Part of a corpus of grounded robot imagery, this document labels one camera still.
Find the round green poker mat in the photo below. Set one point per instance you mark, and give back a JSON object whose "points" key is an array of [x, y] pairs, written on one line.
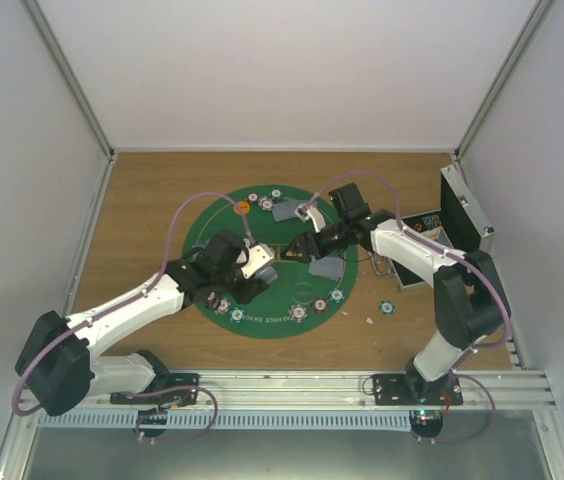
{"points": [[267, 316]]}

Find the dealt blue playing card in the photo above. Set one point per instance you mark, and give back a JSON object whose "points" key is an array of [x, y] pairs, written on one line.
{"points": [[285, 210]]}

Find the aluminium poker case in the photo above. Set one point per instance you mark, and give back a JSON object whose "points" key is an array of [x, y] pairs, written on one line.
{"points": [[457, 220]]}

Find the blue playing card deck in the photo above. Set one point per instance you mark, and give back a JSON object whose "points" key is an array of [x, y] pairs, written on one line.
{"points": [[267, 275]]}

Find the grey slotted cable duct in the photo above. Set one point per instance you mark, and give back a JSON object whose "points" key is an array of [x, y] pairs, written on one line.
{"points": [[233, 419]]}

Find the red poker chip stack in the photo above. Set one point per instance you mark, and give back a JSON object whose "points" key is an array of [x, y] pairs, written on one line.
{"points": [[320, 305]]}

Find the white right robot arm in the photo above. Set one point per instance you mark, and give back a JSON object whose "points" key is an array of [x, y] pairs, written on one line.
{"points": [[469, 300]]}

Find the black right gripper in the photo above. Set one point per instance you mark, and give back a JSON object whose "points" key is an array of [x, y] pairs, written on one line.
{"points": [[302, 241]]}

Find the card deck in case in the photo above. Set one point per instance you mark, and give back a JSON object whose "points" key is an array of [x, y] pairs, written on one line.
{"points": [[431, 227]]}

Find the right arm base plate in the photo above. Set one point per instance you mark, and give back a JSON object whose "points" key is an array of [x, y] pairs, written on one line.
{"points": [[397, 389]]}

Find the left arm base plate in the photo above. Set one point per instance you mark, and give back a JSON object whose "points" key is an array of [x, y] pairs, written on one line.
{"points": [[177, 389]]}

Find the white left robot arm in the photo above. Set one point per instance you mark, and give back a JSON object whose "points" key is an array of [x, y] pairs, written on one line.
{"points": [[64, 360]]}

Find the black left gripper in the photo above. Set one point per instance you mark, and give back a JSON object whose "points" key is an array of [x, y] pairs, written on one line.
{"points": [[251, 290]]}

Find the blue poker chip stack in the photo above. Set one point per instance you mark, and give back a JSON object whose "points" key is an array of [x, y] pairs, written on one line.
{"points": [[298, 313]]}

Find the aluminium frame rail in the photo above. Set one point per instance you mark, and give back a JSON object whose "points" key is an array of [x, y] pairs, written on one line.
{"points": [[355, 390]]}

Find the green poker chip stack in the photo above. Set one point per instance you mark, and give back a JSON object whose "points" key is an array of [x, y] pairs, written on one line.
{"points": [[387, 307]]}

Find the orange big blind button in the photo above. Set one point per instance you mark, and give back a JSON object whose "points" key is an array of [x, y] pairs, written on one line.
{"points": [[242, 208]]}

